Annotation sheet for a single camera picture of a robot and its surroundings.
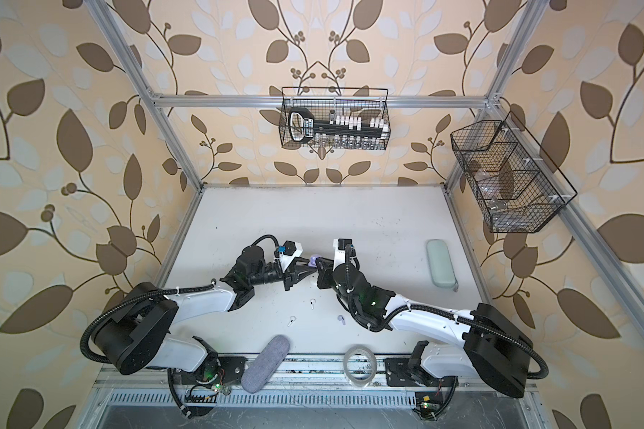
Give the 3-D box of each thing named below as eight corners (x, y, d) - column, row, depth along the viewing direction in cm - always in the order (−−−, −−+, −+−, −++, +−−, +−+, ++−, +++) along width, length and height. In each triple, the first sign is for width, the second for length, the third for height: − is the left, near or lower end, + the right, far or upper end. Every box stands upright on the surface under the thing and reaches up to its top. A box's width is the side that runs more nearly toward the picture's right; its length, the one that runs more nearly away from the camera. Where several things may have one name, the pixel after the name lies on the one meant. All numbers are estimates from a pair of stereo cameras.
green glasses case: (435, 290, 92) (437, 287, 89) (422, 243, 104) (424, 239, 102) (458, 290, 92) (461, 286, 89) (443, 243, 104) (445, 239, 102)
